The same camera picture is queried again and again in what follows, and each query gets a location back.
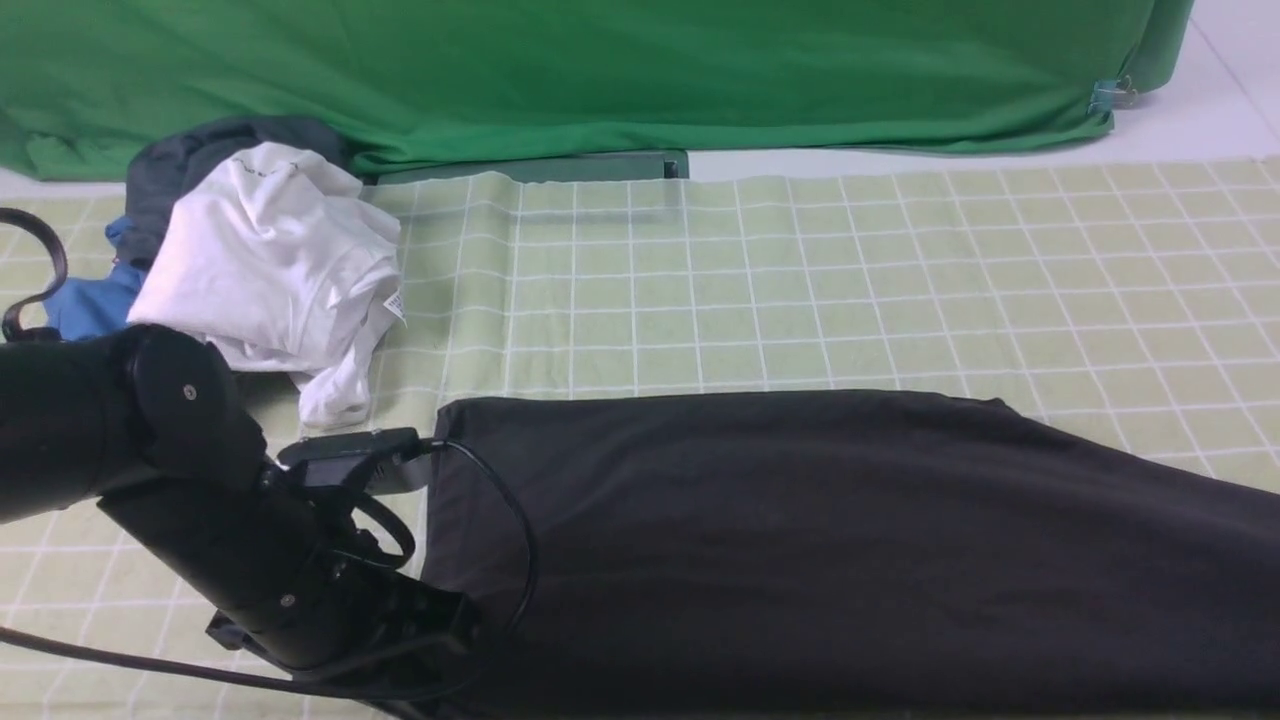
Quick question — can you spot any white crumpled shirt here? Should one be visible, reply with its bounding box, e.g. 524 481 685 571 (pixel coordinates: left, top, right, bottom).
128 143 404 429

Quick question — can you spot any blue binder clip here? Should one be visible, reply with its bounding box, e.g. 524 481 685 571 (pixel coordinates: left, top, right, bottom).
1085 76 1140 117

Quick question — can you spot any blue crumpled shirt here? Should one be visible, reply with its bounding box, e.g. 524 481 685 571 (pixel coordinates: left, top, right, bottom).
42 258 148 341

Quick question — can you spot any dark gray long-sleeve shirt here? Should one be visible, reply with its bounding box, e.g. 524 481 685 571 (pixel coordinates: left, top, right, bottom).
436 389 1279 717

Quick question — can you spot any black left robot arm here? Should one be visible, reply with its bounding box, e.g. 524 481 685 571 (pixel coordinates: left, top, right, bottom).
1 327 479 689

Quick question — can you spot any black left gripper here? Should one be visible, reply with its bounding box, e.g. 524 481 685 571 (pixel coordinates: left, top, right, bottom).
205 489 480 687

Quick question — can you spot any green checkered tablecloth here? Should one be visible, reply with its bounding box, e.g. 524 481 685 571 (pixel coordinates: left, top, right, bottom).
0 158 1280 720

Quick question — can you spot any green backdrop cloth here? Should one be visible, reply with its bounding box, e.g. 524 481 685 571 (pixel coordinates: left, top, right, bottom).
1 1 1192 182

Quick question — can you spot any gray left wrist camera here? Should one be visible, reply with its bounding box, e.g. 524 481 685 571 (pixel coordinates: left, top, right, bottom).
276 427 431 496

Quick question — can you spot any dark gray crumpled garment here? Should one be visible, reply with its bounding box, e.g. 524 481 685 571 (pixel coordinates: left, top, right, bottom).
116 115 352 270

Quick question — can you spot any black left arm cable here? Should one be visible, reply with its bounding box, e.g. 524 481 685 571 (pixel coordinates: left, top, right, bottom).
0 208 539 701

